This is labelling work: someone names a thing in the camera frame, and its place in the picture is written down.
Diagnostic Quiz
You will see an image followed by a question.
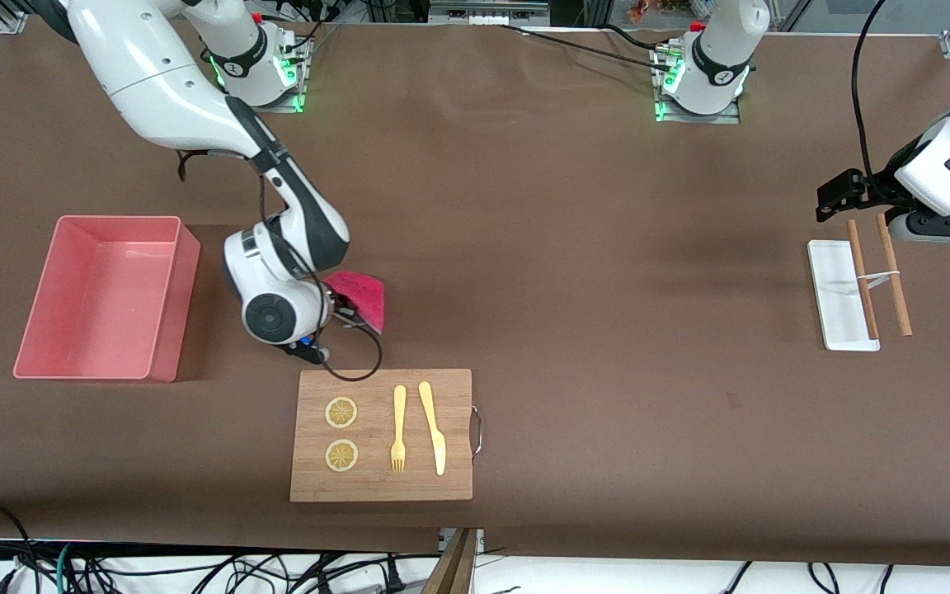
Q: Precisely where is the white rectangular tray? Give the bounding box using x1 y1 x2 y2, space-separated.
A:
807 239 882 352

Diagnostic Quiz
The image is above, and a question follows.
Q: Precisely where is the pink plastic bin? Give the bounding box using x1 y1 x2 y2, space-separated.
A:
13 215 202 384

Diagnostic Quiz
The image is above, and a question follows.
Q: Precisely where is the brown wooden plank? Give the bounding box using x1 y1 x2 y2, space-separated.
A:
421 528 480 594

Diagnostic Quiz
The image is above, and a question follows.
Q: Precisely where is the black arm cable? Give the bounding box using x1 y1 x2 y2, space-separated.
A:
176 148 383 383
851 0 890 186

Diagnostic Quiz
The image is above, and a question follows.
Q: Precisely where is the yellow plastic knife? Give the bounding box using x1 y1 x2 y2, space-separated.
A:
418 381 447 477

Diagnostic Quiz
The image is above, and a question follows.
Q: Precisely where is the pink microfibre cloth grey edge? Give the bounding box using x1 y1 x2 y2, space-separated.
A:
325 271 387 335

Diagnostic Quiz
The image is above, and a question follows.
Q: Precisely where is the yellow plastic fork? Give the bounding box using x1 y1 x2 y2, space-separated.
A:
390 384 407 474

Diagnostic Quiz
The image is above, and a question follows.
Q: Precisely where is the black cable on table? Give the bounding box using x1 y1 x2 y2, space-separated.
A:
498 23 675 65

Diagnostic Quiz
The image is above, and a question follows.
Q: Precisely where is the bamboo cutting board with handle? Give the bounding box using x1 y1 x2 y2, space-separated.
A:
289 369 484 503

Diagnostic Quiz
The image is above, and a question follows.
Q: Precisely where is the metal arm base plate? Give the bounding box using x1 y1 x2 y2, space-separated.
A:
219 82 308 114
655 92 741 125

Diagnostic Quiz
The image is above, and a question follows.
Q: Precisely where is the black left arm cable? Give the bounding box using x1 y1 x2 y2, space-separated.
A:
851 0 890 186

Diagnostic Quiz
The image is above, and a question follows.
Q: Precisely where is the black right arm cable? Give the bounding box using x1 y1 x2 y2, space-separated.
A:
176 148 383 383

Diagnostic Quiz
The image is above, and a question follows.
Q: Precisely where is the brown wooden stick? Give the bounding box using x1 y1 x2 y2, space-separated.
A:
846 219 881 340
877 214 914 337

